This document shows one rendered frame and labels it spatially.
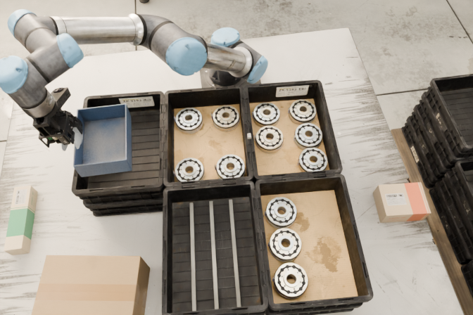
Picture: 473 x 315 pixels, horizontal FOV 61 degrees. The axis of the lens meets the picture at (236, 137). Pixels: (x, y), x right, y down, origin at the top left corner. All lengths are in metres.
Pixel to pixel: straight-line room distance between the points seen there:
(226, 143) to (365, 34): 1.90
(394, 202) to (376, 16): 2.02
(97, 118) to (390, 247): 1.10
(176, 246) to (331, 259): 0.50
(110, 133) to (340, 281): 0.86
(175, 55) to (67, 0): 2.44
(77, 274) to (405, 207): 1.13
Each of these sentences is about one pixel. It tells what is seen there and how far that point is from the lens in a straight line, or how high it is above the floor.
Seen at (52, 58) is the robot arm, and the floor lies 1.45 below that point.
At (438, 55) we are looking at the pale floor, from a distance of 3.22.
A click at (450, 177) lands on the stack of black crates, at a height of 0.38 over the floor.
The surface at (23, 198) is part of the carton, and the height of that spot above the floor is 0.76.
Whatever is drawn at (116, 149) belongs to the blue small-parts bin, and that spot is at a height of 1.07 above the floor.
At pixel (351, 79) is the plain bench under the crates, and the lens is 1.92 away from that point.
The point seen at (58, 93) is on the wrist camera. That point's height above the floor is 1.27.
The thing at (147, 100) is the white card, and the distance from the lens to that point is 1.58.
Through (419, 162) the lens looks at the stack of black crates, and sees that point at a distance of 2.40.
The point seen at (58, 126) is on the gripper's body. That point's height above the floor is 1.26.
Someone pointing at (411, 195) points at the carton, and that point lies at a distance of 1.60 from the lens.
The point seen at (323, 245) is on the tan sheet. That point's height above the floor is 0.83.
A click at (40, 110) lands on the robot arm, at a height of 1.35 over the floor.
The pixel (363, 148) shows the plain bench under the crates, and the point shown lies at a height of 0.70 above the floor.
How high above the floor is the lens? 2.14
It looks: 59 degrees down
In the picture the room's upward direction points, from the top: 1 degrees counter-clockwise
